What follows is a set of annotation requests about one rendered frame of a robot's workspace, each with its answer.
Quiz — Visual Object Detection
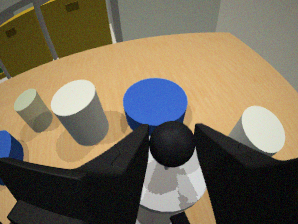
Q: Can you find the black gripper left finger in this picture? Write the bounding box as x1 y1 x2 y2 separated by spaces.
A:
0 124 149 224

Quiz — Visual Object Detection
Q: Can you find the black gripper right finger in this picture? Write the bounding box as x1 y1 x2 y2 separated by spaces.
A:
194 123 298 224

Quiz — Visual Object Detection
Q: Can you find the grey cylinder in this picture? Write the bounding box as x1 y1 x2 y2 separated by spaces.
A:
51 80 109 147
227 107 286 157

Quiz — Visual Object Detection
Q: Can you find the dark blue short cylinder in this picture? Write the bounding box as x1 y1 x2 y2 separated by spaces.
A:
0 129 24 161
124 77 188 136

